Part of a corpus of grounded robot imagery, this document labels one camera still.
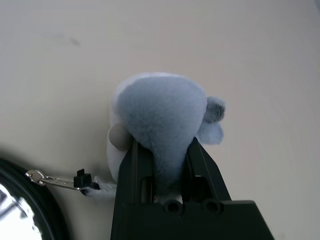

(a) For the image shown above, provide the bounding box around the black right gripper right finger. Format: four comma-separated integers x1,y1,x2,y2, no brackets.
180,136,232,202

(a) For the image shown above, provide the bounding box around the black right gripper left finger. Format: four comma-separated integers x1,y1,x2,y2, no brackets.
113,139,156,205

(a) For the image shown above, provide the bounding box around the grey-blue plush charm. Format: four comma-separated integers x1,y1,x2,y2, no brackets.
82,71,227,200

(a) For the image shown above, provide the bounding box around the black red paddle case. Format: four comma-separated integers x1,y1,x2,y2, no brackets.
0,157,73,240

